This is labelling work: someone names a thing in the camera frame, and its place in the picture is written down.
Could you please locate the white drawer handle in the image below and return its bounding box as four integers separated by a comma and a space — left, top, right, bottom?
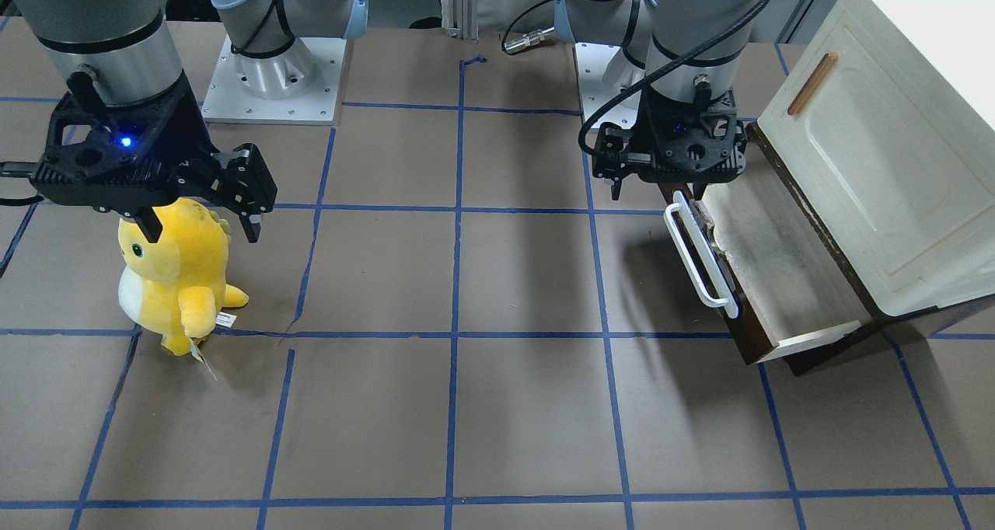
664, 190, 742, 319

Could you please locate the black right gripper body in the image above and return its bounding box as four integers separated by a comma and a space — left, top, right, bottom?
30, 71, 277, 212

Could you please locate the yellow plush toy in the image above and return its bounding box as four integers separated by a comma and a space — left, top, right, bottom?
117, 198, 250, 364

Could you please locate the cream plastic cabinet top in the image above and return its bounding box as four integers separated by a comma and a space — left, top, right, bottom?
758, 0, 994, 316

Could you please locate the dark wooden drawer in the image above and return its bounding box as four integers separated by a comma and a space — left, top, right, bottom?
663, 145, 868, 364

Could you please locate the dark wooden cabinet frame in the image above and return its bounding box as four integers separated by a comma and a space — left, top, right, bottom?
746, 123, 888, 375

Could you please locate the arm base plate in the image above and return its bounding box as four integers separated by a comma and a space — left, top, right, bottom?
202, 37, 348, 126
574, 44, 644, 132

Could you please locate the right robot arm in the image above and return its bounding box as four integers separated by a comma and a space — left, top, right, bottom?
2, 0, 369, 242

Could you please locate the brown cabinet door handle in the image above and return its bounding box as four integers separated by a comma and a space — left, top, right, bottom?
787, 51, 840, 117

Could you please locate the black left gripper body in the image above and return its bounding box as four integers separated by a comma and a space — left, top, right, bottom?
593, 87, 747, 184

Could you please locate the aluminium frame post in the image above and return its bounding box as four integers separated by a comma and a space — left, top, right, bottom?
443, 0, 479, 44

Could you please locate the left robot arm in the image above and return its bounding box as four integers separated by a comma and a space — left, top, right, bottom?
553, 0, 771, 200

